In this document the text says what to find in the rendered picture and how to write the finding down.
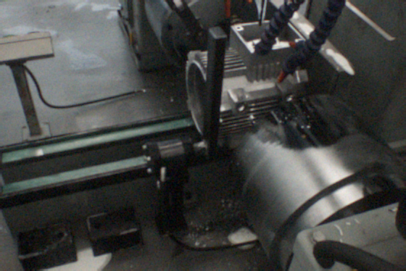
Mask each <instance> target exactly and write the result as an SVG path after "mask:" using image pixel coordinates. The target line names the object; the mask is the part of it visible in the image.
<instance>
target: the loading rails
mask: <svg viewBox="0 0 406 271"><path fill-rule="evenodd" d="M191 117H193V115H192V113H191V110H188V111H184V112H178V113H174V114H164V115H160V116H157V117H150V118H147V119H140V120H134V121H130V122H124V123H120V124H113V125H108V126H104V127H100V128H94V129H87V130H81V131H78V132H74V133H65V134H60V135H55V136H51V137H48V138H38V139H35V140H31V141H25V142H18V143H12V144H8V145H5V146H0V173H1V176H2V179H3V181H4V185H1V181H0V210H1V212H2V215H3V217H4V219H5V221H6V223H7V227H8V228H9V231H10V233H11V235H12V237H13V238H16V237H17V234H18V233H21V232H24V231H26V230H34V229H37V228H42V227H46V226H51V225H54V224H58V223H63V222H67V221H69V222H70V223H71V224H77V223H80V222H84V221H86V218H87V217H88V216H91V215H97V214H101V213H105V212H112V211H115V210H118V209H122V208H128V207H132V206H135V207H136V209H138V208H144V207H149V206H151V205H155V204H158V203H159V197H158V188H157V185H156V183H155V179H154V176H153V175H151V173H148V172H147V170H148V169H149V168H148V166H147V163H146V162H145V161H144V157H146V154H145V150H143V148H142V146H145V143H146V142H150V141H156V142H157V141H163V140H166V139H170V138H177V137H178V136H179V135H183V134H188V135H189V136H190V137H191V138H192V141H193V142H194V143H198V142H199V143H201V142H202V138H201V136H199V133H198V130H197V129H196V128H195V124H194V123H193V122H191ZM189 118H190V119H189ZM192 119H193V118H192ZM184 120H185V123H184ZM186 121H187V123H186ZM189 124H191V125H189ZM218 146H219V147H217V157H215V158H212V159H207V158H206V156H205V155H204V153H201V154H196V164H195V165H194V166H193V167H187V169H188V173H189V182H188V183H186V184H184V201H183V210H184V209H191V208H194V207H198V206H199V198H198V196H197V195H199V194H202V193H206V192H209V191H213V190H220V189H223V188H227V187H230V186H232V185H231V182H230V180H229V176H228V168H229V164H230V161H231V157H232V154H233V152H234V150H235V148H229V147H228V146H223V147H220V144H219V145H218Z"/></svg>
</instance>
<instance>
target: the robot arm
mask: <svg viewBox="0 0 406 271"><path fill-rule="evenodd" d="M163 1H166V3H167V5H168V6H169V7H170V9H171V10H175V13H176V14H178V16H179V17H180V20H181V21H182V22H183V23H184V27H186V28H187V31H188V32H187V33H186V35H187V36H188V37H189V36H191V37H192V39H193V40H194V43H195V44H196V45H197V46H198V47H199V50H200V51H201V52H206V51H207V50H208V34H207V32H206V31H205V30H204V28H203V26H202V24H201V23H200V22H199V21H200V20H201V19H200V18H199V16H198V17H195V16H194V14H193V12H192V11H191V10H190V9H189V5H188V4H187V0H163Z"/></svg>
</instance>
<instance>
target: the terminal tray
mask: <svg viewBox="0 0 406 271"><path fill-rule="evenodd" d="M268 23H269V21H266V22H262V25H261V26H259V23H248V24H243V25H235V26H231V35H230V43H229V44H230V47H229V48H232V49H234V50H236V52H237V54H239V57H241V59H242V62H243V63H244V64H245V65H244V67H245V68H246V80H247V81H251V83H254V81H256V82H260V80H262V81H263V82H265V79H266V78H268V80H271V78H274V79H277V77H279V76H280V74H281V72H282V68H281V67H282V65H283V63H284V60H285V59H286V58H287V57H288V56H289V55H291V54H294V53H296V52H297V51H296V49H295V48H293V47H291V46H289V42H297V41H299V40H304V38H303V37H301V35H300V34H299V33H298V32H297V31H296V30H295V29H294V28H293V27H292V26H291V25H290V24H289V23H288V24H287V25H286V26H285V28H284V29H283V31H282V32H281V33H280V34H279V37H278V38H277V39H276V41H275V43H274V44H273V50H271V51H270V52H269V54H267V55H266V56H260V55H258V54H255V53H254V45H255V44H256V43H257V42H258V41H259V39H260V36H261V35H262V34H263V33H264V29H265V28H266V27H267V26H268V25H269V24H268ZM257 37H259V38H257ZM250 38H251V39H250ZM280 38H281V39H280ZM247 39H248V42H249V43H247V41H246V40H247ZM282 39H283V40H282ZM250 41H251V43H250ZM302 68H303V65H302V66H300V67H297V68H296V69H295V71H294V72H296V71H297V70H302Z"/></svg>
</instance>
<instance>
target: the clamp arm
mask: <svg viewBox="0 0 406 271"><path fill-rule="evenodd" d="M228 49H229V42H228V41H227V35H226V34H225V33H224V31H222V28H221V27H215V28H209V30H208V50H207V72H206V85H205V96H204V119H203V140H202V142H201V143H200V144H203V143H204V145H205V146H204V145H203V146H202V149H205V148H206V151H203V152H202V153H204V155H205V156H206V158H207V159H212V158H215V157H217V155H218V133H219V127H222V124H223V121H222V120H221V119H220V112H221V104H222V97H223V76H224V67H225V54H226V50H228Z"/></svg>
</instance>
